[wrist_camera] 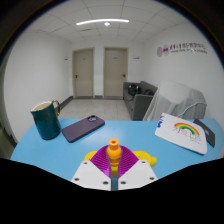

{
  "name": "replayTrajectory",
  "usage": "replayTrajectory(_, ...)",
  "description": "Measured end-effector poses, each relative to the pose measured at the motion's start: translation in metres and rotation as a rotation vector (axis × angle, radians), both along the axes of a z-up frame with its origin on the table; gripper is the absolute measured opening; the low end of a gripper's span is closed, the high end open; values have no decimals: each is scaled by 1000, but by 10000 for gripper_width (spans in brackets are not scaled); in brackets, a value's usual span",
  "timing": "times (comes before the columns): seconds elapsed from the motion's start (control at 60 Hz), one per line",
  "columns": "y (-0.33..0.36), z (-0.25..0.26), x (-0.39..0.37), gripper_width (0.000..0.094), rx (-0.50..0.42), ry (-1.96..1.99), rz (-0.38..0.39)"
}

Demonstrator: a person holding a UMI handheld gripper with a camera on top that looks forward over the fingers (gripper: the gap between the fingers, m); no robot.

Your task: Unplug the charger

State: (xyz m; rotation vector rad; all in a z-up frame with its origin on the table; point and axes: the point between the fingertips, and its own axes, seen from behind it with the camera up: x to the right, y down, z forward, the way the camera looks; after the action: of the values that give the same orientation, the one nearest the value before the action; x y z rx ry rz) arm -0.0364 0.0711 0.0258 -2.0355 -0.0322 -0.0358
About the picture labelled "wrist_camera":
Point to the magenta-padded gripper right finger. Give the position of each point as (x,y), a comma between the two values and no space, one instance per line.
(138,173)

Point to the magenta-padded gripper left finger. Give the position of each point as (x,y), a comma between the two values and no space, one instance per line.
(91,175)

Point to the yellow power strip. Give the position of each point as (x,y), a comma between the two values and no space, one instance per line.
(145,156)

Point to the purple-cased smartphone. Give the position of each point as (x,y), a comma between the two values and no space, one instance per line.
(81,128)

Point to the white rainbow-print mouse pad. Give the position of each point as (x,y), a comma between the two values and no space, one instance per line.
(180,136)

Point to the grey sofa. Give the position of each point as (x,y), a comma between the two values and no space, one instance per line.
(140,104)

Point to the dark flat case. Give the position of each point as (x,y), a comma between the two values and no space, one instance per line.
(207,132)

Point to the grey cloth-covered furniture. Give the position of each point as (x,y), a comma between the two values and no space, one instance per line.
(173,100)

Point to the dark bag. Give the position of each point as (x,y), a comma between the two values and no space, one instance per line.
(134,88)

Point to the narrow beige door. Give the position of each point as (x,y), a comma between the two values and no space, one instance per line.
(83,73)

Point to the wide beige door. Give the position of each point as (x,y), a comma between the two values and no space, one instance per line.
(115,73)

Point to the small round ceiling light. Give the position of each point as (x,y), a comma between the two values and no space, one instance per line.
(107,24)

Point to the long linear ceiling light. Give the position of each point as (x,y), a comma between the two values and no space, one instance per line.
(100,21)

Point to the small wall plate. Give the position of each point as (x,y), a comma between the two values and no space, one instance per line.
(135,57)

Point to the wall sign lettering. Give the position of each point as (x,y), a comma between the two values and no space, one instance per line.
(181,49)

